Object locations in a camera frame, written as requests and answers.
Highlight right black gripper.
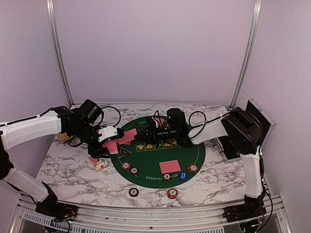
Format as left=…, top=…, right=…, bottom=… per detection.
left=134, top=122, right=178, bottom=148

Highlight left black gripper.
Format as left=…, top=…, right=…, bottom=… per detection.
left=70, top=121, right=111, bottom=158

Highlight red playing card deck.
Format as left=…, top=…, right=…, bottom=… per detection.
left=103, top=140, right=119, bottom=155

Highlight triangular all-in dealer button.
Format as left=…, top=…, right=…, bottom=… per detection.
left=119, top=147, right=132, bottom=158

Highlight red chips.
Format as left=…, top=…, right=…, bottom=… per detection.
left=188, top=164, right=199, bottom=173
left=121, top=162, right=131, bottom=170

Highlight black chips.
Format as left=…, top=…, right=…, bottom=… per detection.
left=162, top=173, right=172, bottom=182
left=130, top=167, right=140, bottom=176

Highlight card dealt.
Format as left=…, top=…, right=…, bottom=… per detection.
left=159, top=160, right=181, bottom=174
left=155, top=118, right=165, bottom=125

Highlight black poker chip stack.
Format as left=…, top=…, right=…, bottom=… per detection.
left=129, top=188, right=139, bottom=197

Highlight blue small blind button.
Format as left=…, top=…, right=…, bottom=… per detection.
left=177, top=171, right=189, bottom=182

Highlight red poker chip stack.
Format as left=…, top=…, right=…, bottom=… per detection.
left=167, top=188, right=178, bottom=199

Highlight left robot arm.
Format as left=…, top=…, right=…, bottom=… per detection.
left=0, top=100, right=119, bottom=217

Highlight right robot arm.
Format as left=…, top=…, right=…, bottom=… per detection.
left=134, top=108, right=265, bottom=217

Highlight woven bamboo tray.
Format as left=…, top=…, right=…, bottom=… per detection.
left=57, top=133, right=73, bottom=143

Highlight playing card box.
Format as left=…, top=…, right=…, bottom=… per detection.
left=89, top=156, right=109, bottom=171

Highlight round green poker mat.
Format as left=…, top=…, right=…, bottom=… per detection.
left=109, top=116, right=207, bottom=189

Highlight aluminium poker chip case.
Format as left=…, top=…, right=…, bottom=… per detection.
left=213, top=98, right=275, bottom=163

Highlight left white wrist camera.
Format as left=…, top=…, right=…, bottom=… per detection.
left=97, top=126, right=124, bottom=142

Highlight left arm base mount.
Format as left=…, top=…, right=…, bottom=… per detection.
left=35, top=202, right=78, bottom=221

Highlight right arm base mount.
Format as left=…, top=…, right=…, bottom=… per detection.
left=223, top=204, right=267, bottom=222

